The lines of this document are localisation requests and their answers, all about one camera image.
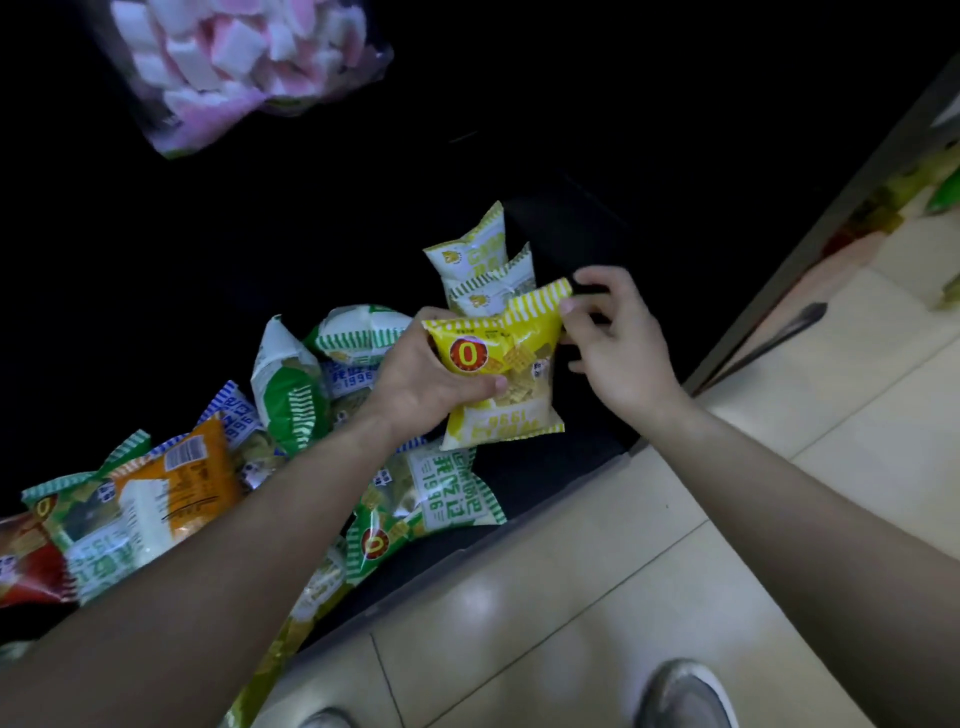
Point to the person's right grey shoe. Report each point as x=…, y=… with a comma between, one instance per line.
x=686, y=697

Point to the person's left grey shoe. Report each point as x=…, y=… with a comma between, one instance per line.
x=330, y=720

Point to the person's left hand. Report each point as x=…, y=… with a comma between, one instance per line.
x=420, y=375

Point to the black shelf display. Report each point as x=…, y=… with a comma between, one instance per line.
x=675, y=187

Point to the yellow blue hanging bag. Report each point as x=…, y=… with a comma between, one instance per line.
x=949, y=294

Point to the person's left forearm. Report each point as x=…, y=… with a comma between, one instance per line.
x=187, y=600

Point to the person's right forearm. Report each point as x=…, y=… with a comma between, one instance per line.
x=810, y=562

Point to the pile of snack packets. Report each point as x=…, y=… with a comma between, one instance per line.
x=172, y=487

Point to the person's grey shoe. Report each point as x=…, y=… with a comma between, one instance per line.
x=686, y=697
x=330, y=720

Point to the pink white marshmallow bag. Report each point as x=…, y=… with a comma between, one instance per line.
x=240, y=60

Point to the green hanging snack bag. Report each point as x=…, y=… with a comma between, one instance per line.
x=946, y=191

